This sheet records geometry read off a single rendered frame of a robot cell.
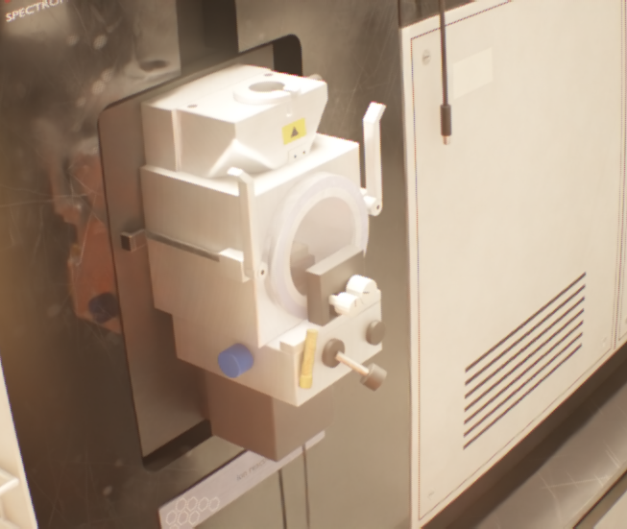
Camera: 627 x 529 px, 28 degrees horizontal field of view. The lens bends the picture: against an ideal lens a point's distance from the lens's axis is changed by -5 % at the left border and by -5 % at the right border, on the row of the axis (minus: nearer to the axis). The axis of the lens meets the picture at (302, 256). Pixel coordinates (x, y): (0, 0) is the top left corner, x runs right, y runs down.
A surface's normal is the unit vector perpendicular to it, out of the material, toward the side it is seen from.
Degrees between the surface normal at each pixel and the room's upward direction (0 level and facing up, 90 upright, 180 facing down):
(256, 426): 90
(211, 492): 90
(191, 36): 90
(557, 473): 0
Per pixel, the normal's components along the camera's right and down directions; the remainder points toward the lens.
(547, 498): -0.06, -0.90
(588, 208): 0.77, 0.24
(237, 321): -0.64, 0.36
